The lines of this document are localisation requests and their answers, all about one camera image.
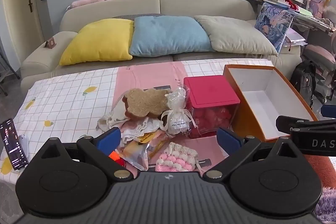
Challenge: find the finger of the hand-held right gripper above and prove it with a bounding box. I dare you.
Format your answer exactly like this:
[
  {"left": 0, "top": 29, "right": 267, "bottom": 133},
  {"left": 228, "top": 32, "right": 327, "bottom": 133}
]
[
  {"left": 321, "top": 104, "right": 336, "bottom": 118},
  {"left": 276, "top": 115, "right": 336, "bottom": 133}
]

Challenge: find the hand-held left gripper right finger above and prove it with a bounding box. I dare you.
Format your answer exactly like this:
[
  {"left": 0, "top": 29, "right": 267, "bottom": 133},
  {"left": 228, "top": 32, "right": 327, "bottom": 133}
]
[{"left": 202, "top": 127, "right": 305, "bottom": 180}]

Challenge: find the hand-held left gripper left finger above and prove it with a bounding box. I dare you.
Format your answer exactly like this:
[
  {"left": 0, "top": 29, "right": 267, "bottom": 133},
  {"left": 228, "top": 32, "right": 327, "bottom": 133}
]
[{"left": 34, "top": 127, "right": 134, "bottom": 180}]

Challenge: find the yellow snack packet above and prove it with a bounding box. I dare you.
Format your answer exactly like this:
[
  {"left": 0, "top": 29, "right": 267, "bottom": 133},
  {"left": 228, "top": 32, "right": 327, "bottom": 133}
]
[{"left": 122, "top": 131, "right": 171, "bottom": 172}]

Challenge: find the orange cardboard box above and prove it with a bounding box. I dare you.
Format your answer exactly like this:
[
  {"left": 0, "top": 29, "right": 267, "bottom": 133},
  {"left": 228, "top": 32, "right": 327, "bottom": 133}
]
[{"left": 223, "top": 64, "right": 319, "bottom": 142}]

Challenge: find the brown plush bear toy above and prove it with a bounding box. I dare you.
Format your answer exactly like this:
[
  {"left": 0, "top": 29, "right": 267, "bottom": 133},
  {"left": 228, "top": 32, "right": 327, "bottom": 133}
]
[{"left": 124, "top": 88, "right": 172, "bottom": 118}]

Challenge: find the white organza gift bag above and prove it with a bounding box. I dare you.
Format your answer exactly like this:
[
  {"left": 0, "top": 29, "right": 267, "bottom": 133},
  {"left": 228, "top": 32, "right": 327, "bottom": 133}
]
[{"left": 161, "top": 86, "right": 196, "bottom": 136}]

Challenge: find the pink white crochet pouch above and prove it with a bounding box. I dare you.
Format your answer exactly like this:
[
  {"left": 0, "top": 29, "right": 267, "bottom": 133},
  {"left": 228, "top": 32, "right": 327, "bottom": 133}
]
[{"left": 155, "top": 142, "right": 201, "bottom": 172}]

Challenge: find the red orange knitted item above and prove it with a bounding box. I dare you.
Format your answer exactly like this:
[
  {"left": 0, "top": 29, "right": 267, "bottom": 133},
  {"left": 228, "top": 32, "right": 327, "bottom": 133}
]
[{"left": 109, "top": 150, "right": 128, "bottom": 168}]

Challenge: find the rust brown cloth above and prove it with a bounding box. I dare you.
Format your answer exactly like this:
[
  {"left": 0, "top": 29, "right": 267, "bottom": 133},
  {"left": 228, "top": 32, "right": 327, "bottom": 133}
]
[{"left": 304, "top": 154, "right": 335, "bottom": 189}]

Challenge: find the black backpack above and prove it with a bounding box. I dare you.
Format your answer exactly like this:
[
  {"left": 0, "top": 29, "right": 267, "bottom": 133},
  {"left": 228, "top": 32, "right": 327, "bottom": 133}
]
[{"left": 289, "top": 60, "right": 317, "bottom": 109}]

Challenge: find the red lid clear container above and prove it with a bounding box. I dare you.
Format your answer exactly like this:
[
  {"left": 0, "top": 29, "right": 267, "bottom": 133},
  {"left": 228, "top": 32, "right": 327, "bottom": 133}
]
[{"left": 183, "top": 75, "right": 240, "bottom": 139}]

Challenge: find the fuzzy pastel fabric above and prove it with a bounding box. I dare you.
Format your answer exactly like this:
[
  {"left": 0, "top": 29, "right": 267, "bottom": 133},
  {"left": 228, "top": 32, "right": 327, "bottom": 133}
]
[{"left": 314, "top": 186, "right": 336, "bottom": 222}]

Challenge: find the pink printed cloth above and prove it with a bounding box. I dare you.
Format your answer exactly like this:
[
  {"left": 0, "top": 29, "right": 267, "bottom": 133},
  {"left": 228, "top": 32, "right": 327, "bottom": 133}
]
[{"left": 112, "top": 61, "right": 229, "bottom": 180}]

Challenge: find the cluttered white desk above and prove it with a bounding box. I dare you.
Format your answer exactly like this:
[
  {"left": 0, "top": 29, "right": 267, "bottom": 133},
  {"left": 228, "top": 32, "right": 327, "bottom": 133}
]
[{"left": 243, "top": 0, "right": 336, "bottom": 42}]

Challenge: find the black smartphone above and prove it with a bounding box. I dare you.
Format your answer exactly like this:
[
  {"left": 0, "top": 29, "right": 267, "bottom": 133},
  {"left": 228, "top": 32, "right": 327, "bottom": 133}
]
[{"left": 0, "top": 118, "right": 29, "bottom": 170}]

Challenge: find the yellow pillow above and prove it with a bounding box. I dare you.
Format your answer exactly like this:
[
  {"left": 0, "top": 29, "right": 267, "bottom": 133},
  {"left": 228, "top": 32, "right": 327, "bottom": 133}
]
[{"left": 58, "top": 18, "right": 135, "bottom": 66}]

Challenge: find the blue printed pillow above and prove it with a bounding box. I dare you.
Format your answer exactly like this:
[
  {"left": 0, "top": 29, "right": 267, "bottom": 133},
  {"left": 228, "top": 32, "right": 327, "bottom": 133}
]
[{"left": 254, "top": 2, "right": 296, "bottom": 54}]

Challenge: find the beige pillow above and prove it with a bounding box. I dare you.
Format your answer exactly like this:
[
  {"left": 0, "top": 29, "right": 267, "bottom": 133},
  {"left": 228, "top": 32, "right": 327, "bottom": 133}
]
[{"left": 194, "top": 15, "right": 279, "bottom": 56}]

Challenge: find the purple unicorn plush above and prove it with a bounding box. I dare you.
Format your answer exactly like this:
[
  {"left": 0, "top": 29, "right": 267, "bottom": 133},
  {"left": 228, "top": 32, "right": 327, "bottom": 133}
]
[{"left": 308, "top": 0, "right": 332, "bottom": 18}]

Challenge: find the light blue pillow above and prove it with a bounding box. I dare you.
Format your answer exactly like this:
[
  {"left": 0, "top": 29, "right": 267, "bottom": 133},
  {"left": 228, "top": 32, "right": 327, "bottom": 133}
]
[{"left": 129, "top": 16, "right": 214, "bottom": 57}]

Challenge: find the black metal step ladder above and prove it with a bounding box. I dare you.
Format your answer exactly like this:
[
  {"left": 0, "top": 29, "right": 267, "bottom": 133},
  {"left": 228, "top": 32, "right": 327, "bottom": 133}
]
[{"left": 0, "top": 51, "right": 21, "bottom": 96}]

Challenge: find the grey patterned cloth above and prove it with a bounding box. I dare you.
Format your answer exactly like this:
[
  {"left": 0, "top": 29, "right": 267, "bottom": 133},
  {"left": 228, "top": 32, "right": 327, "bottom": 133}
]
[{"left": 113, "top": 13, "right": 160, "bottom": 20}]

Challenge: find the pink plush toy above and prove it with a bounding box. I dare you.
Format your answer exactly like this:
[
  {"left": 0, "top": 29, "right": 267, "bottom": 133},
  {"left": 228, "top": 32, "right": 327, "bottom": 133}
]
[{"left": 70, "top": 0, "right": 116, "bottom": 8}]

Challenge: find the beige fabric sofa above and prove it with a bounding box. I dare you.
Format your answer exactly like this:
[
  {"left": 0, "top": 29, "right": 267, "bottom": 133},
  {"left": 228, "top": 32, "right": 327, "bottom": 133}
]
[{"left": 20, "top": 0, "right": 302, "bottom": 90}]

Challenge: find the cream door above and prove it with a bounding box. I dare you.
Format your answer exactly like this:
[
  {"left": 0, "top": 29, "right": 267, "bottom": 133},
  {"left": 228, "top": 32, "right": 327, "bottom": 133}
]
[{"left": 1, "top": 0, "right": 46, "bottom": 69}]

